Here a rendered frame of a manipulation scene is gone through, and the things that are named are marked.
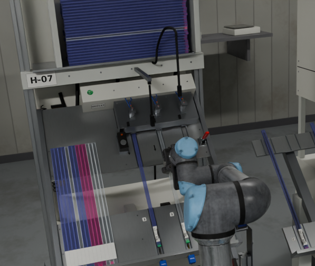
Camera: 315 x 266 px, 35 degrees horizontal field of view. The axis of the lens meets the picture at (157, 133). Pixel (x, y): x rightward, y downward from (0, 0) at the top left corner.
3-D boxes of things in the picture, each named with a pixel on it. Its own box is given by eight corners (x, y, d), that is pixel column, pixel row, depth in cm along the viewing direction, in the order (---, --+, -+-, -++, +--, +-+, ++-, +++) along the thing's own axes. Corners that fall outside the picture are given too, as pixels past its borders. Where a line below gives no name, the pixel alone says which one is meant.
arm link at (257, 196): (285, 180, 126) (236, 154, 175) (243, 185, 125) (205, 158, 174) (288, 225, 127) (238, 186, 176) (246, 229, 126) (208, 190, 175)
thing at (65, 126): (208, 160, 211) (210, 155, 207) (51, 186, 198) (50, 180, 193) (188, 96, 226) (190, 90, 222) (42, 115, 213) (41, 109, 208)
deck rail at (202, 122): (238, 246, 194) (242, 241, 189) (234, 247, 194) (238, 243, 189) (192, 96, 227) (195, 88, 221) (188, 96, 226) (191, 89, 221)
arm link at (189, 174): (213, 190, 165) (209, 158, 168) (180, 194, 164) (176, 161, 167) (210, 193, 173) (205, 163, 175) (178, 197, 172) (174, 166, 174)
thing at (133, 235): (235, 242, 192) (237, 240, 190) (64, 276, 179) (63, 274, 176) (221, 197, 201) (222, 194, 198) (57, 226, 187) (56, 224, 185)
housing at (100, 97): (190, 105, 225) (196, 88, 213) (83, 120, 215) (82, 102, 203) (185, 91, 229) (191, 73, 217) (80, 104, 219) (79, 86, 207)
